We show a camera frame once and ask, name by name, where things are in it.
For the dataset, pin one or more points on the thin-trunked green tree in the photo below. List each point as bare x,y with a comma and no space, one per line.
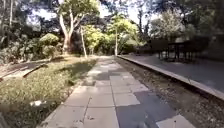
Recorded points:
116,36

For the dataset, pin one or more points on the grey concrete slab path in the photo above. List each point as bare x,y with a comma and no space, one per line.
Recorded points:
106,96

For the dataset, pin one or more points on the large tree with pale trunk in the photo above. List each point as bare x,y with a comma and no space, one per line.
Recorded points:
65,36

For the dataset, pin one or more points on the dark tables and benches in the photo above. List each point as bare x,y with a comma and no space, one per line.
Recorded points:
176,50

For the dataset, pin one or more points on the round green bush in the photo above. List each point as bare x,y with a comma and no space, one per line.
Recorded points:
49,41

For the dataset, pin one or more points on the leaf-strewn bare ground strip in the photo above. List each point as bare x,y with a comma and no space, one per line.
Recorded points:
173,96

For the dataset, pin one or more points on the grass patch with dry leaves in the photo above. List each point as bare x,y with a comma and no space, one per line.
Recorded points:
40,83

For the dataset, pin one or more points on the raised grey concrete platform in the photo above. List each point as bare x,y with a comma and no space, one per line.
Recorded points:
200,71

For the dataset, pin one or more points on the wood of trees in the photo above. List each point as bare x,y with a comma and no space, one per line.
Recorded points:
20,36

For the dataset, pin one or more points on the grey side road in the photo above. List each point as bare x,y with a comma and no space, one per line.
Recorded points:
13,70

